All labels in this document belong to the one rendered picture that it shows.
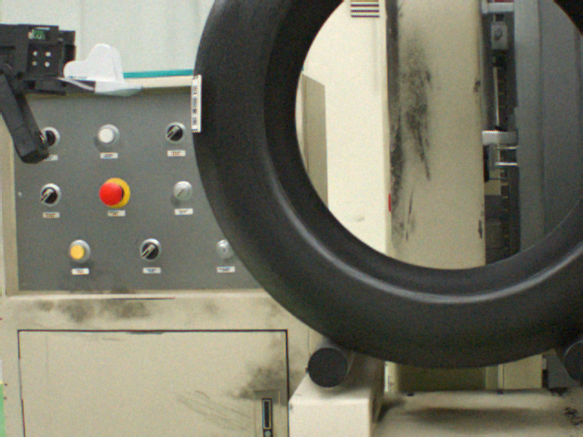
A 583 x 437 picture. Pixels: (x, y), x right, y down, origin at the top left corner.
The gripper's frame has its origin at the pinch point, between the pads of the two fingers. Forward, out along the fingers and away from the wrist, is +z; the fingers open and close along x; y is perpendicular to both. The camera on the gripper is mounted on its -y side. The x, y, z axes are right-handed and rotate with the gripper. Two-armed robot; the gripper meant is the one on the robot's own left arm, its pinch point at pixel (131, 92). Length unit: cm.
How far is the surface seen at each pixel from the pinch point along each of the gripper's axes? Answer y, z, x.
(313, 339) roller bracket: -30.8, 21.6, 25.3
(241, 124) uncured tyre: -2.7, 15.5, -11.9
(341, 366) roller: -27.7, 28.0, -9.2
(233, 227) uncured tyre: -13.8, 15.1, -9.5
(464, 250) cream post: -17, 41, 28
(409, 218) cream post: -13.3, 32.9, 27.9
